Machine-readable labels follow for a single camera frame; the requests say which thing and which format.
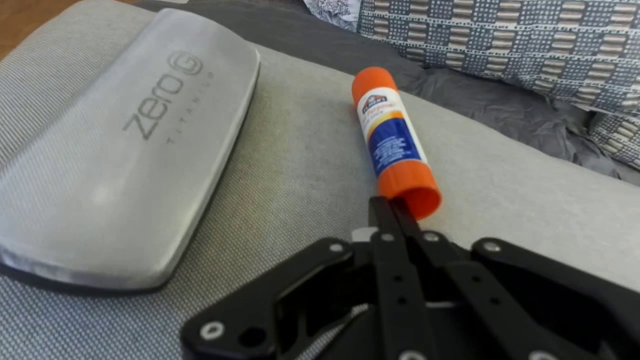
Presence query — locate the blue patterned pillow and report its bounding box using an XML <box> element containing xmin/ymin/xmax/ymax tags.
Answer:
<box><xmin>356</xmin><ymin>0</ymin><xmax>640</xmax><ymax>117</ymax></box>
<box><xmin>587</xmin><ymin>111</ymin><xmax>640</xmax><ymax>171</ymax></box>

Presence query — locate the silver metal eyeglass case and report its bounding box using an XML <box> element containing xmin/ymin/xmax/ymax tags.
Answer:
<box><xmin>0</xmin><ymin>7</ymin><xmax>262</xmax><ymax>294</ymax></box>

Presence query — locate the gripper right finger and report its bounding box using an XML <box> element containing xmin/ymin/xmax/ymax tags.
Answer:
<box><xmin>390</xmin><ymin>198</ymin><xmax>640</xmax><ymax>360</ymax></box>

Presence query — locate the dark gray blanket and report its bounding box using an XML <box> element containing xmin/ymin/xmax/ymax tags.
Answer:
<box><xmin>134</xmin><ymin>0</ymin><xmax>640</xmax><ymax>187</ymax></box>

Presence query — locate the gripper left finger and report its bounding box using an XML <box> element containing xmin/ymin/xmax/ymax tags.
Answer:
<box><xmin>180</xmin><ymin>196</ymin><xmax>442</xmax><ymax>360</ymax></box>

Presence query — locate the orange and white glue stick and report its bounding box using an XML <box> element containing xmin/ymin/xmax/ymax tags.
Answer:
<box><xmin>351</xmin><ymin>66</ymin><xmax>443</xmax><ymax>221</ymax></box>

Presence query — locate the light gray pillow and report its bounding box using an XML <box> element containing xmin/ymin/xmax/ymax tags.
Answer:
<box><xmin>0</xmin><ymin>0</ymin><xmax>640</xmax><ymax>360</ymax></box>

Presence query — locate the floral patterned fabric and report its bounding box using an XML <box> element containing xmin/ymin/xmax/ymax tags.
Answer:
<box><xmin>302</xmin><ymin>0</ymin><xmax>362</xmax><ymax>32</ymax></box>

